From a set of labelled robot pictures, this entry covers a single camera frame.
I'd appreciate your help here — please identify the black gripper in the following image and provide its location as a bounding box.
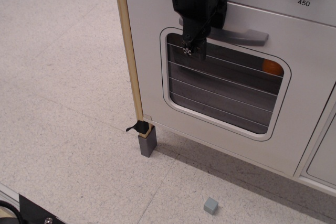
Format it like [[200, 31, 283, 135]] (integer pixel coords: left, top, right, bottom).
[[172, 0, 227, 61]]

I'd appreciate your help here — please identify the grey oven door handle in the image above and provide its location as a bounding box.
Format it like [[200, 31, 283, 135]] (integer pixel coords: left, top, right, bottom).
[[178, 17, 269, 47]]

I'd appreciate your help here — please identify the white toy oven door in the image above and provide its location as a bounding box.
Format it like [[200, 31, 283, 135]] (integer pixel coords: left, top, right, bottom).
[[123, 0, 336, 177]]

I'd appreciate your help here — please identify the orange toy carrot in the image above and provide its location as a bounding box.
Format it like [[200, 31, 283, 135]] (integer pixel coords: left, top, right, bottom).
[[262, 59, 284, 76]]

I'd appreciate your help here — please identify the white toy kitchen cabinet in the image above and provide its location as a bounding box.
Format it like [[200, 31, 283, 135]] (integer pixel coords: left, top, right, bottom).
[[111, 0, 336, 198]]

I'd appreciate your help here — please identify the black tape piece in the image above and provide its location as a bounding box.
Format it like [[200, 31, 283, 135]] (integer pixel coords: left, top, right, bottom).
[[126, 120, 149, 134]]

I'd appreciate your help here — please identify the grey leg foot cap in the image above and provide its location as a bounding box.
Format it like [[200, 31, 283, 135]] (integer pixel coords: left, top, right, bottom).
[[138, 126, 157, 158]]

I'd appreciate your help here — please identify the small grey cube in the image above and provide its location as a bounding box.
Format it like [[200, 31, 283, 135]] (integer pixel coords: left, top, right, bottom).
[[203, 197, 218, 215]]

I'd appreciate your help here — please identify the white lower right door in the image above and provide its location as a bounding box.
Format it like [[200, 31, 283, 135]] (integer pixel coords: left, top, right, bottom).
[[301, 117, 335, 189]]

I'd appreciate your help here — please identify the wooden corner leg post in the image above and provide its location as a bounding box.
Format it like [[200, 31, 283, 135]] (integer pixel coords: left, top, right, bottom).
[[117, 0, 146, 124]]

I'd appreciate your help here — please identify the black cable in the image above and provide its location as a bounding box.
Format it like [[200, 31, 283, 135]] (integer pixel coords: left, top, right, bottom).
[[0, 199, 23, 224]]

